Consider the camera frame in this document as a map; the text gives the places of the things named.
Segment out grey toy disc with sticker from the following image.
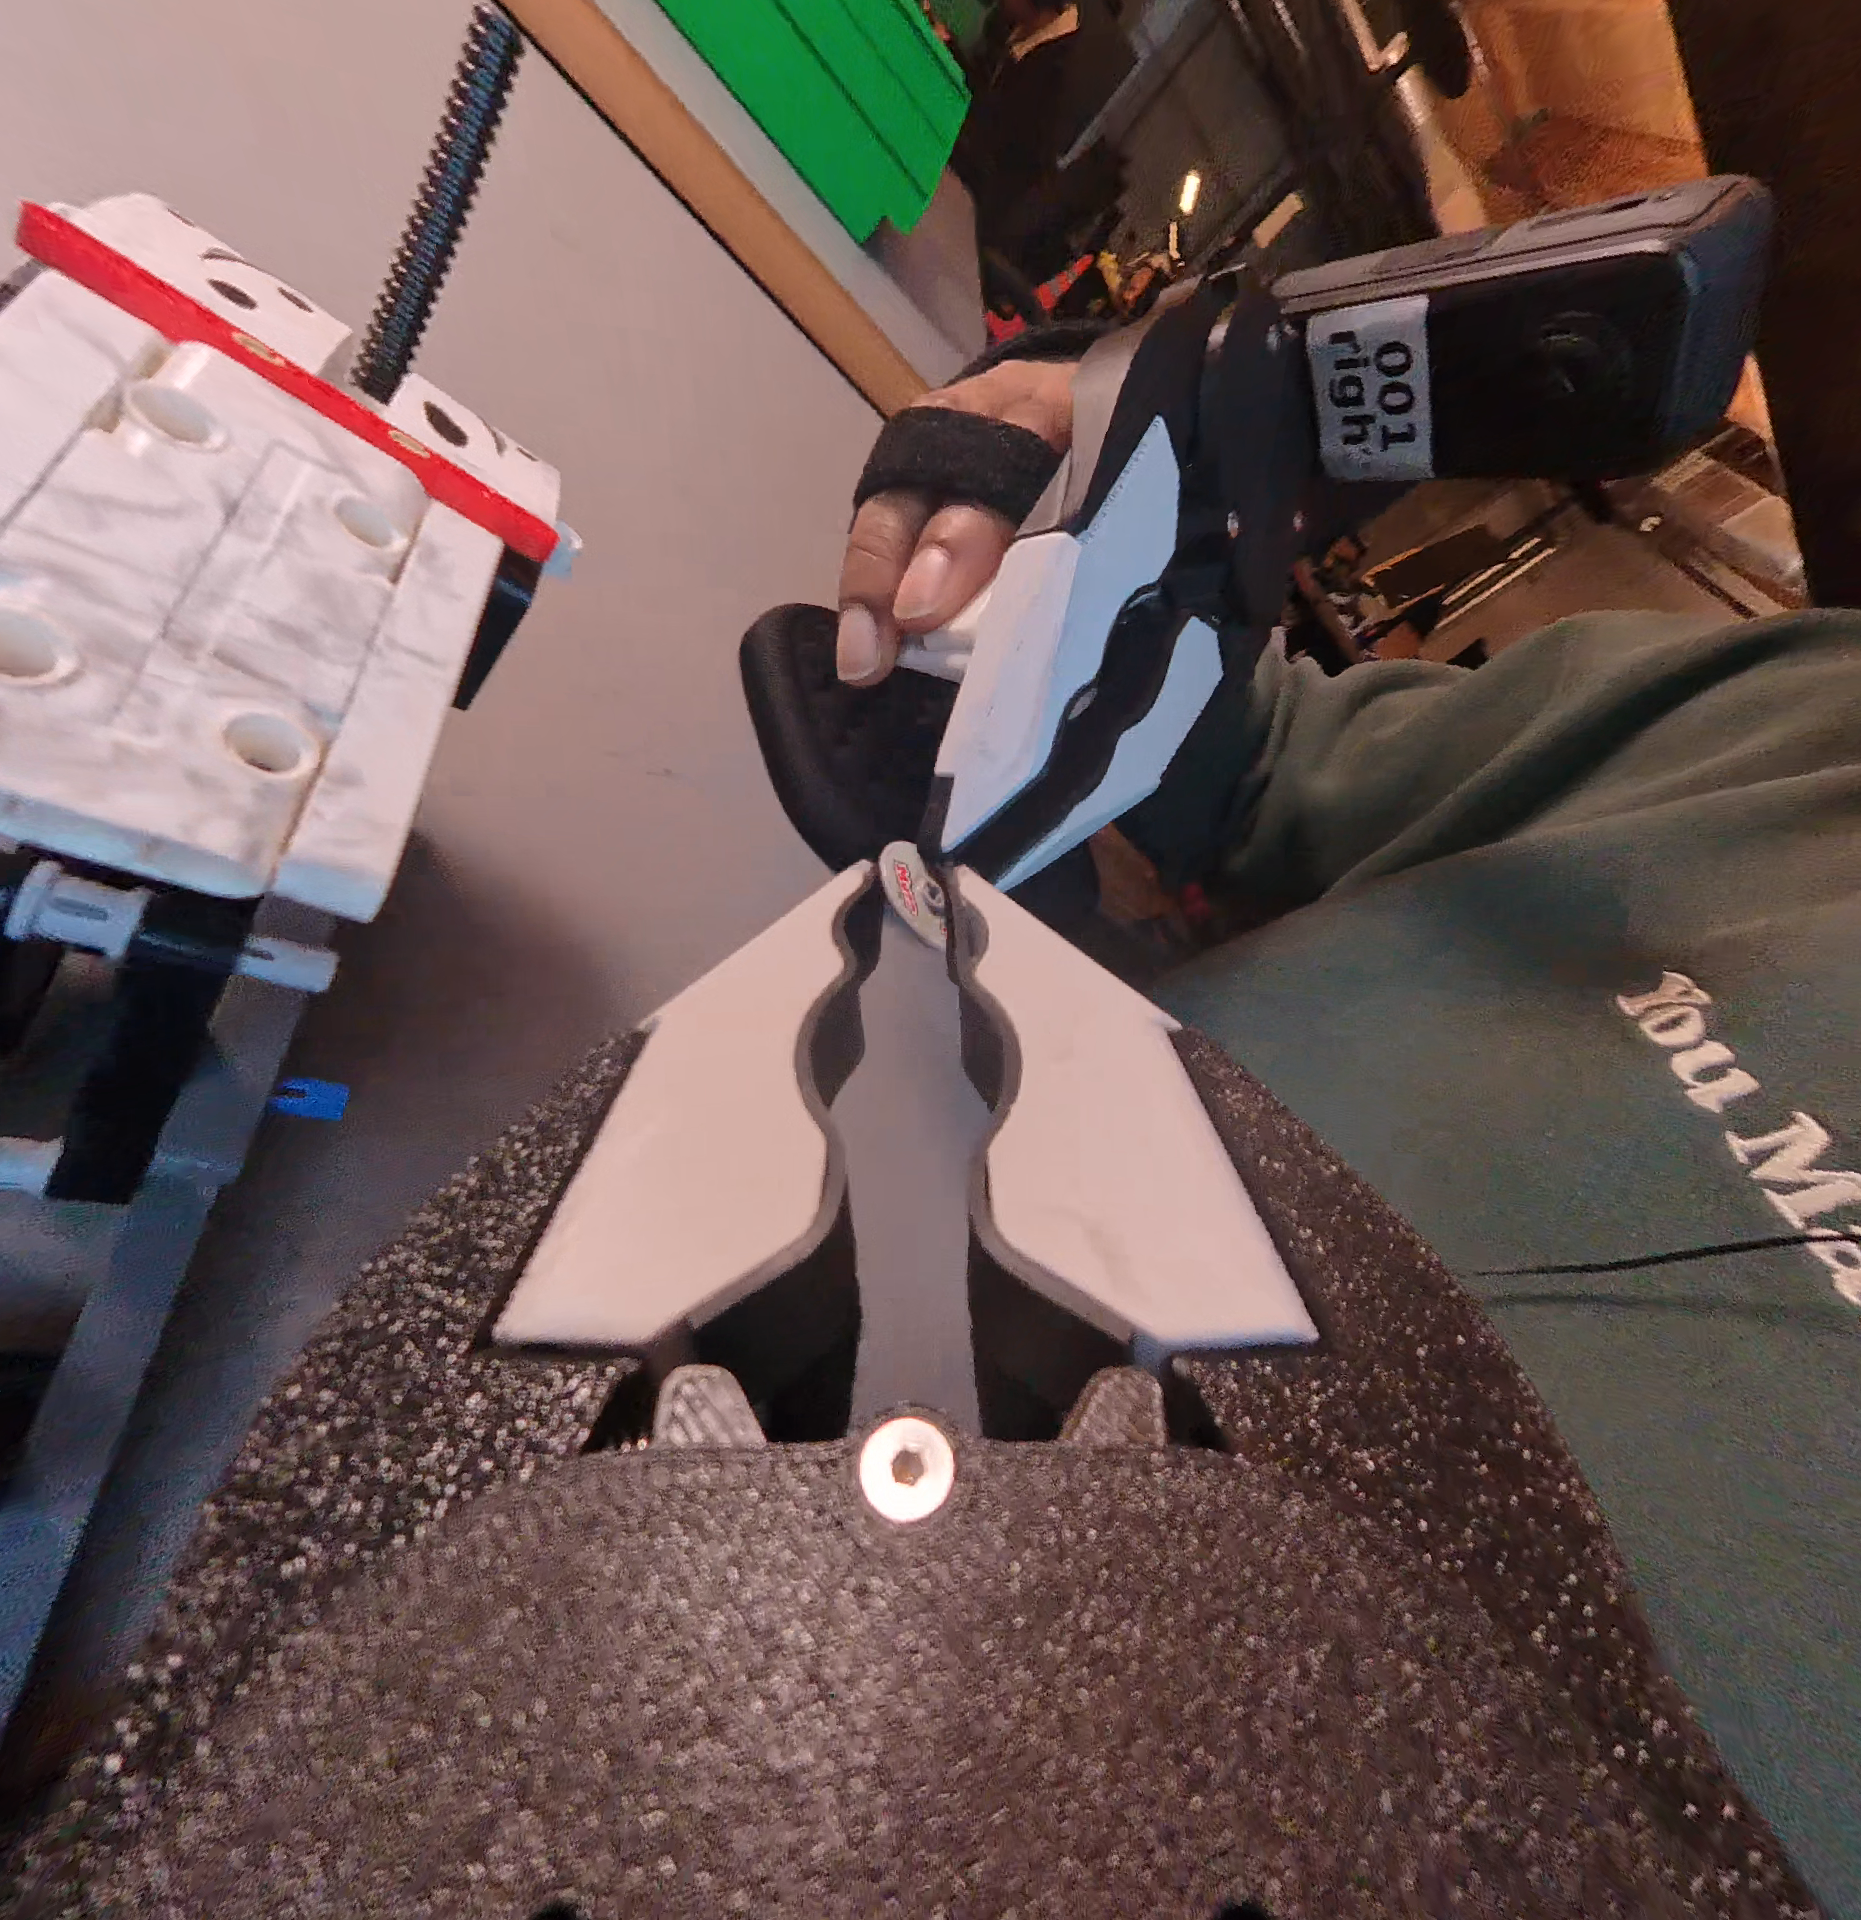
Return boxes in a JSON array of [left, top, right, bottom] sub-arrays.
[[875, 841, 957, 957]]

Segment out toy truck chassis model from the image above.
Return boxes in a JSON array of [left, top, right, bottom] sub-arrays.
[[0, 193, 587, 1774]]

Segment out person's green sweatshirt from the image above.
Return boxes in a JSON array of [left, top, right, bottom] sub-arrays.
[[1157, 839, 1861, 1920]]

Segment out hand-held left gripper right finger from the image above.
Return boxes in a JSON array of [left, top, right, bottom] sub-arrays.
[[946, 867, 1317, 1363]]

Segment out black toy spring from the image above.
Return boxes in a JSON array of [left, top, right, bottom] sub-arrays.
[[352, 0, 531, 408]]

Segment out black padded armrest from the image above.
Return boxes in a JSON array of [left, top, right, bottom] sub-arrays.
[[738, 598, 967, 876]]

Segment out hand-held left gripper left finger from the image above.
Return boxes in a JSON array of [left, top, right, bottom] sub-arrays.
[[493, 871, 881, 1363]]

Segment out green storage bin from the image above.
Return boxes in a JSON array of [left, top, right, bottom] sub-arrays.
[[651, 0, 975, 247]]

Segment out person's right hand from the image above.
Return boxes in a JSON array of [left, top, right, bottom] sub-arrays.
[[836, 360, 1084, 687]]

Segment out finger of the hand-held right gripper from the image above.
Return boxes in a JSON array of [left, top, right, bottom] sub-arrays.
[[1001, 614, 1229, 897], [926, 418, 1188, 860]]

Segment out grey table with wooden edge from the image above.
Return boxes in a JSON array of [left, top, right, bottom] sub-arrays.
[[497, 0, 978, 425]]

